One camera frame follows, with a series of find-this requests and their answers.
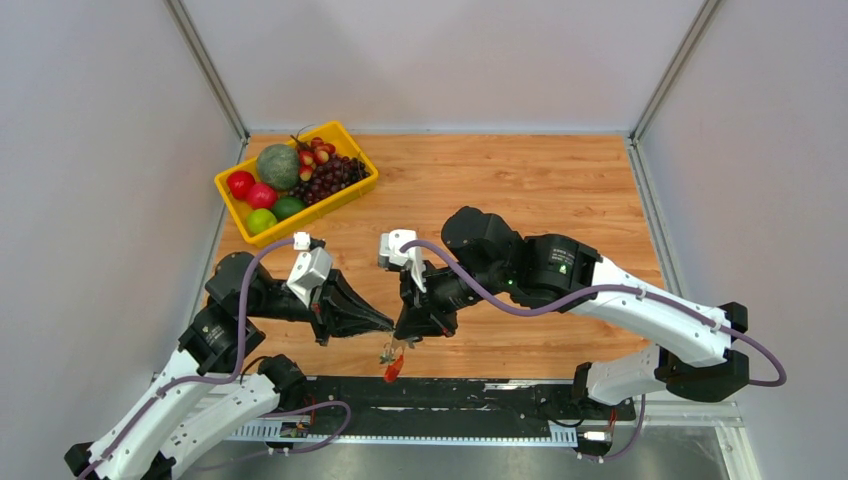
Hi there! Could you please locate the dark green lime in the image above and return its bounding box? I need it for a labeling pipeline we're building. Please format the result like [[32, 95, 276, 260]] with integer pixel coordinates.
[[270, 196, 307, 222]]

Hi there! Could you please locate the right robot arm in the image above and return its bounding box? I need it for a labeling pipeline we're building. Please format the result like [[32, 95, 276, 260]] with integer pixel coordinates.
[[378, 206, 750, 418]]

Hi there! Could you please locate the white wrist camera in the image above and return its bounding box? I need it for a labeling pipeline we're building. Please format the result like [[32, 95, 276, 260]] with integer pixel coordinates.
[[286, 232, 333, 308], [377, 229, 427, 293]]

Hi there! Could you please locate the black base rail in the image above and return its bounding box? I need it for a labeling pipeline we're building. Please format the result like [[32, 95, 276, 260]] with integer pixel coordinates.
[[227, 376, 639, 448]]

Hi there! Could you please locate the green melon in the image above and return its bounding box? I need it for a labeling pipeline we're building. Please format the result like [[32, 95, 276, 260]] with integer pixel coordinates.
[[256, 144, 301, 191]]

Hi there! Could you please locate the red cherries bunch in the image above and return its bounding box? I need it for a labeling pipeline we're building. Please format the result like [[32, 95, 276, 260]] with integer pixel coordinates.
[[290, 135, 336, 182]]

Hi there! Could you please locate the dark purple grape bunch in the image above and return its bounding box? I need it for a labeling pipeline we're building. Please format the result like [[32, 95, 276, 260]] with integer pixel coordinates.
[[287, 156, 371, 206]]

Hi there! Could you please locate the pink red apple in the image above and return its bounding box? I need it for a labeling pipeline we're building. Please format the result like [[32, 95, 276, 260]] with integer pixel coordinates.
[[245, 182, 278, 210]]

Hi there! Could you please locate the light green apple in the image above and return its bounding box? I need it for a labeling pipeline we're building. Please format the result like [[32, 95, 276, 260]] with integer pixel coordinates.
[[245, 208, 278, 236]]

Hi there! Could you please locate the metal key holder red handle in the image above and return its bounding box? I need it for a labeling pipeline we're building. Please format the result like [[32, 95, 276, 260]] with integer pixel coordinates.
[[379, 335, 415, 383]]

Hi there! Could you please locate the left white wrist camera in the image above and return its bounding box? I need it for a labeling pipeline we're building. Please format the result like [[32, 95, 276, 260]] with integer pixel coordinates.
[[286, 232, 333, 308]]

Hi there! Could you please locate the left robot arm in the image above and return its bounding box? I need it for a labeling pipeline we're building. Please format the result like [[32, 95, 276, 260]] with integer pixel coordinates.
[[64, 246, 394, 479]]

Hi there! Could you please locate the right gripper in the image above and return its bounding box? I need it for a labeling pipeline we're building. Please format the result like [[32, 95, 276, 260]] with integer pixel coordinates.
[[394, 257, 510, 340]]

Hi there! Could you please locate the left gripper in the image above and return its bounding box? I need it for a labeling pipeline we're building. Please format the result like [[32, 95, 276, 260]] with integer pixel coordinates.
[[245, 263, 395, 344]]

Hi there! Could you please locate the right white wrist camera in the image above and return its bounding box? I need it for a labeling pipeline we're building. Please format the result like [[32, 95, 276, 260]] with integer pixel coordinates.
[[377, 229, 427, 293]]

